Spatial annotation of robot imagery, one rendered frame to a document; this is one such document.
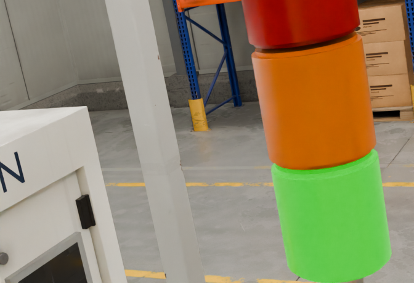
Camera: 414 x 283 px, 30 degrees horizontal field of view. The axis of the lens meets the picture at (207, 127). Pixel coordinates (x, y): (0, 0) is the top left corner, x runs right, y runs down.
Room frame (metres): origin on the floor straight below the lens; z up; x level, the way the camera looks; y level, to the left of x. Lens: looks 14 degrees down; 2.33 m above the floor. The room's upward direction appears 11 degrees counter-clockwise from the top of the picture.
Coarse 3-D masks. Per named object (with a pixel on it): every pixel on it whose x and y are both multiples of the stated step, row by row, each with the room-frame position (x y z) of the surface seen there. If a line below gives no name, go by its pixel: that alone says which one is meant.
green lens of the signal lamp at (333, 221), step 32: (288, 192) 0.33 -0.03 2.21; (320, 192) 0.32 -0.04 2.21; (352, 192) 0.32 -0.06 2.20; (288, 224) 0.33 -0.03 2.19; (320, 224) 0.32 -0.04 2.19; (352, 224) 0.32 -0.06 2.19; (384, 224) 0.33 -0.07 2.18; (288, 256) 0.34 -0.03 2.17; (320, 256) 0.32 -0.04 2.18; (352, 256) 0.32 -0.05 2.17; (384, 256) 0.33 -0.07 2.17
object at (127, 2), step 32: (128, 0) 2.87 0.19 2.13; (128, 32) 2.88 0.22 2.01; (128, 64) 2.90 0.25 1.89; (160, 64) 2.95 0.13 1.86; (128, 96) 2.92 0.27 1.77; (160, 96) 2.92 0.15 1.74; (160, 128) 2.88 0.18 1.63; (160, 160) 2.87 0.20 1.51; (160, 192) 2.89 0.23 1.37; (160, 224) 2.91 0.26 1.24; (192, 224) 2.95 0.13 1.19; (192, 256) 2.91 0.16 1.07
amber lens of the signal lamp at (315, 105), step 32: (256, 64) 0.34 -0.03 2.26; (288, 64) 0.32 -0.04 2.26; (320, 64) 0.32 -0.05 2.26; (352, 64) 0.32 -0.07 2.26; (288, 96) 0.32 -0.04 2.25; (320, 96) 0.32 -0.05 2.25; (352, 96) 0.32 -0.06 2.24; (288, 128) 0.32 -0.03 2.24; (320, 128) 0.32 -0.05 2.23; (352, 128) 0.32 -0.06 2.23; (288, 160) 0.33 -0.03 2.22; (320, 160) 0.32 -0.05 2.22; (352, 160) 0.32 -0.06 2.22
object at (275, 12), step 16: (256, 0) 0.33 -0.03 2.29; (272, 0) 0.32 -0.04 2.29; (288, 0) 0.32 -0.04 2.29; (304, 0) 0.32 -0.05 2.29; (320, 0) 0.32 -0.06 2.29; (336, 0) 0.32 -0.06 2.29; (352, 0) 0.33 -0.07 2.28; (256, 16) 0.33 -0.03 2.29; (272, 16) 0.32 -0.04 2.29; (288, 16) 0.32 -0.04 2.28; (304, 16) 0.32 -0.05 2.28; (320, 16) 0.32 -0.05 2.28; (336, 16) 0.32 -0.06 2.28; (352, 16) 0.33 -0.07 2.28; (256, 32) 0.33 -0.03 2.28; (272, 32) 0.32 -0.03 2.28; (288, 32) 0.32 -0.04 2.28; (304, 32) 0.32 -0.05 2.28; (320, 32) 0.32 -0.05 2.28; (336, 32) 0.32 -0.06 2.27; (352, 32) 0.33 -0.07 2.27; (272, 48) 0.33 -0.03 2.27
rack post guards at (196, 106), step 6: (192, 102) 9.10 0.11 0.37; (198, 102) 9.06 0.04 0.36; (192, 108) 9.11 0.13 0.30; (198, 108) 9.06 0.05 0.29; (204, 108) 9.11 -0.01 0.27; (192, 114) 9.11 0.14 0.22; (198, 114) 9.07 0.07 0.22; (204, 114) 9.09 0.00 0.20; (192, 120) 9.14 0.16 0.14; (198, 120) 9.08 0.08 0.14; (204, 120) 9.07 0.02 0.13; (198, 126) 9.09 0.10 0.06; (204, 126) 9.06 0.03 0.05
